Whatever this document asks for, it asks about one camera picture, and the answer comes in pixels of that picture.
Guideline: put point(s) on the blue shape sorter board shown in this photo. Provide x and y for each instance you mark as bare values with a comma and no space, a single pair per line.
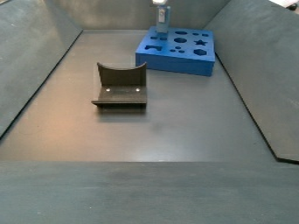
182,51

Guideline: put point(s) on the grey bin enclosure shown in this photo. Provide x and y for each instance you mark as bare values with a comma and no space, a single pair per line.
206,156

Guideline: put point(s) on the black curved holder stand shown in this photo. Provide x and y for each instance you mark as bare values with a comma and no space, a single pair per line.
122,86

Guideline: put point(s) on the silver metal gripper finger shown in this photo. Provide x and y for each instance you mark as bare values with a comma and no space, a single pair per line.
159,2

